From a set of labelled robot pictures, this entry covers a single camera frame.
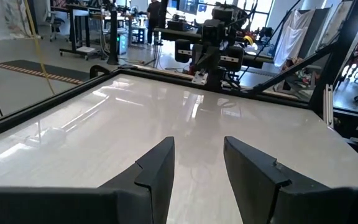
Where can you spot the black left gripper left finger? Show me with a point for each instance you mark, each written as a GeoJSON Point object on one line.
{"type": "Point", "coordinates": [154, 186]}

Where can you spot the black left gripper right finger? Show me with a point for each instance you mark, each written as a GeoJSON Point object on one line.
{"type": "Point", "coordinates": [253, 186]}

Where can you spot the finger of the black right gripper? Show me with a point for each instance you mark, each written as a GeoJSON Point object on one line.
{"type": "Point", "coordinates": [183, 46]}
{"type": "Point", "coordinates": [236, 65]}

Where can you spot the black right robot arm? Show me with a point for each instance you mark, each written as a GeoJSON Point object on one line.
{"type": "Point", "coordinates": [225, 14]}

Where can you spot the person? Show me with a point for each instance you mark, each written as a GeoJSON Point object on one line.
{"type": "Point", "coordinates": [154, 18]}

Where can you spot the computer tower green light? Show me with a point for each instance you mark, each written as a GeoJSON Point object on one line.
{"type": "Point", "coordinates": [122, 43]}

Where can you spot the white hanging cloth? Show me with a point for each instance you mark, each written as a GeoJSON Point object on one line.
{"type": "Point", "coordinates": [291, 37]}

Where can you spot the black pole stand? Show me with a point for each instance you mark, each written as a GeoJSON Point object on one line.
{"type": "Point", "coordinates": [113, 37]}

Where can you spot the silver aluminium extrusion bar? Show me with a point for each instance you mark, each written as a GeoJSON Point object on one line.
{"type": "Point", "coordinates": [328, 105]}

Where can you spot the black rolling stand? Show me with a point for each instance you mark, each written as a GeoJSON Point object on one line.
{"type": "Point", "coordinates": [73, 28]}

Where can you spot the black equipment rack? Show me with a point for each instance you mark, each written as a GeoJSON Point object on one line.
{"type": "Point", "coordinates": [353, 124]}

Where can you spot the black hazard striped floor mat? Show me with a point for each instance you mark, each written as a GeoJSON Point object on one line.
{"type": "Point", "coordinates": [42, 67]}

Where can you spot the colourful printed hanging cloth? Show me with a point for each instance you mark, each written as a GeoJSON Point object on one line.
{"type": "Point", "coordinates": [5, 18]}

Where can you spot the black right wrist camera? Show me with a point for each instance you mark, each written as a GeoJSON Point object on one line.
{"type": "Point", "coordinates": [214, 31]}

